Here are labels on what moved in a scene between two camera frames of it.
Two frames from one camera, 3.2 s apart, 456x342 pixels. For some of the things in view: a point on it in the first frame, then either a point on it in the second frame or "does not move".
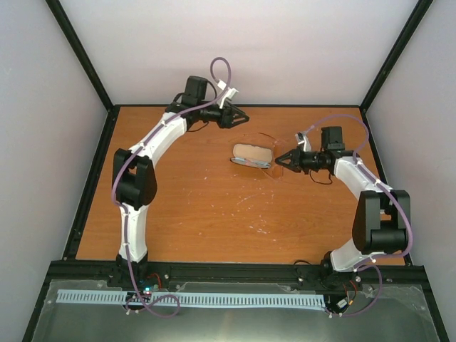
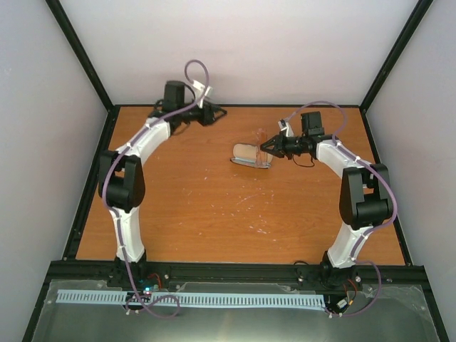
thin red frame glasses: [276, 169] to [263, 159]
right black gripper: [296, 164] to [280, 146]
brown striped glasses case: [252, 155] does not move
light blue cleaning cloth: [251, 162] does not move
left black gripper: [228, 112] to [208, 115]
